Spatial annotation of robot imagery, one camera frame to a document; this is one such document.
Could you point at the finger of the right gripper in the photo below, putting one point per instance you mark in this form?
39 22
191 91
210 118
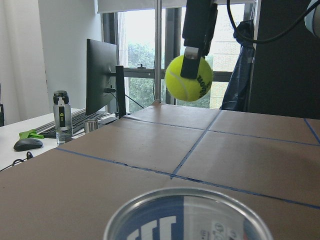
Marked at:
190 63

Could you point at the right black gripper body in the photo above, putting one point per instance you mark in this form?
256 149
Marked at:
199 24

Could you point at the clear tennis ball can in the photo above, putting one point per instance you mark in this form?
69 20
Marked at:
185 213

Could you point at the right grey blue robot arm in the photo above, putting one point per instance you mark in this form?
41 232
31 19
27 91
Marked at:
311 18

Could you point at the black computer monitor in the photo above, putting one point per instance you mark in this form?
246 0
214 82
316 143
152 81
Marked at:
104 77

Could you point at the small metal cup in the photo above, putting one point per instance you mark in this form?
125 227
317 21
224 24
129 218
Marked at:
90 125

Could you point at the clear water bottle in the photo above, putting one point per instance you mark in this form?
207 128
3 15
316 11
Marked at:
62 117

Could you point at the black keyboard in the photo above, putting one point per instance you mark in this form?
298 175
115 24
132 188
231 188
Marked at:
77 123

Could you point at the green clamp tool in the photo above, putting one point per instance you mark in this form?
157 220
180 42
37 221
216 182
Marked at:
30 134

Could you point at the black computer mouse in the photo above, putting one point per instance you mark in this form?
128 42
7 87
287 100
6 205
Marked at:
27 144

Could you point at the aluminium frame post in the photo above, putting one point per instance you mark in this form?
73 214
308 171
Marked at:
158 51

